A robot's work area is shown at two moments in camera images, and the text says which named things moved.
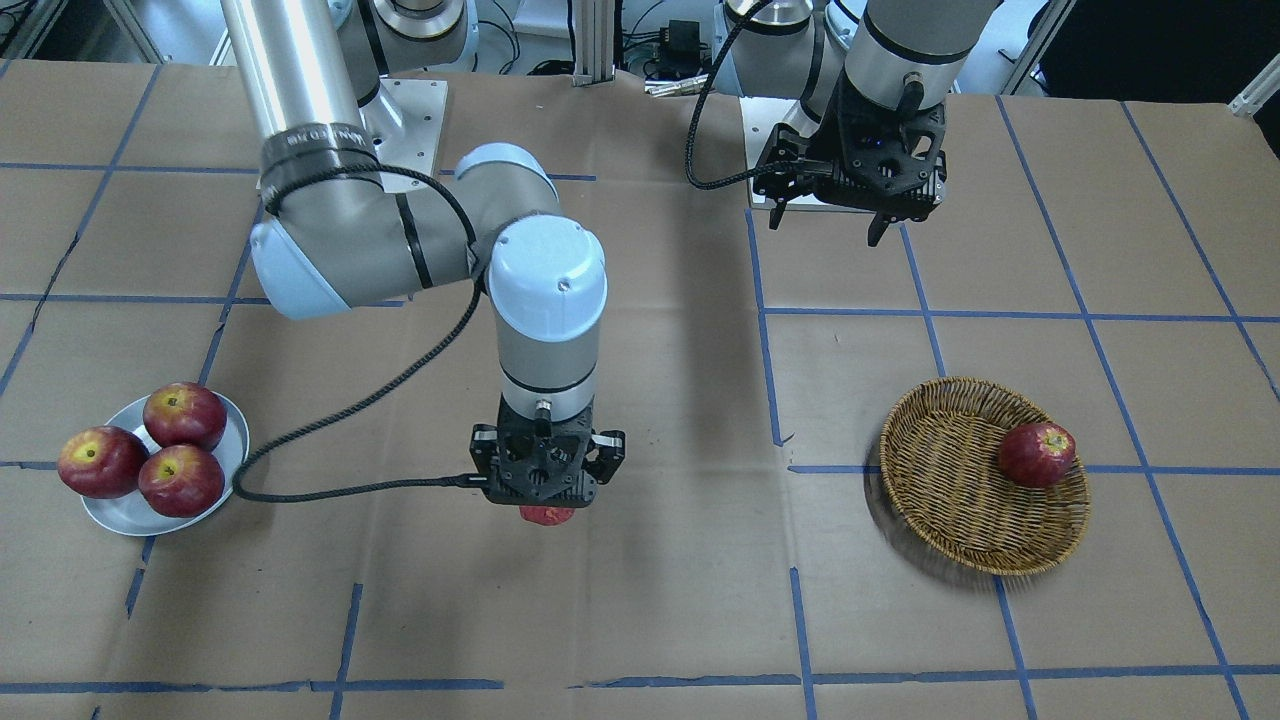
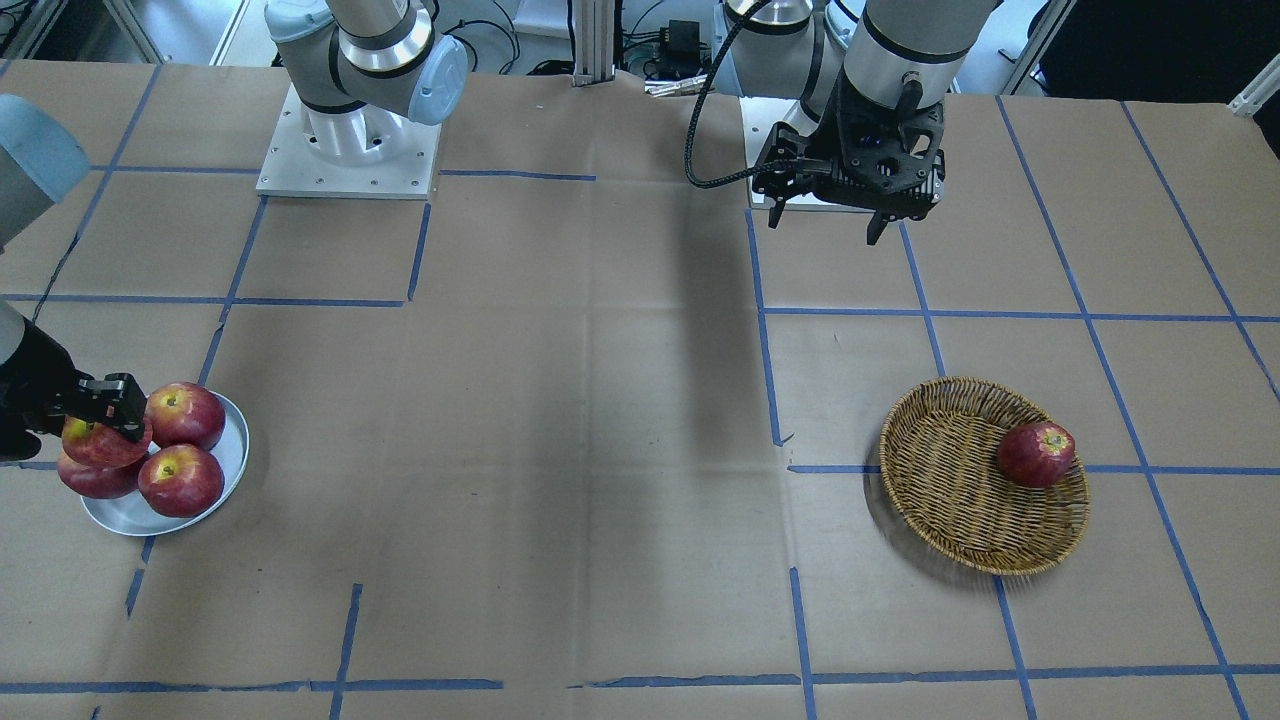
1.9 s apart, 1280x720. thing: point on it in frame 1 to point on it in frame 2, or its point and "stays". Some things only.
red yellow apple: (546, 515) to (97, 446)
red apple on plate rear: (185, 413) stays
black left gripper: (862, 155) stays
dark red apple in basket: (1036, 454) stays
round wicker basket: (944, 483) stays
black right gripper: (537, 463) to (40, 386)
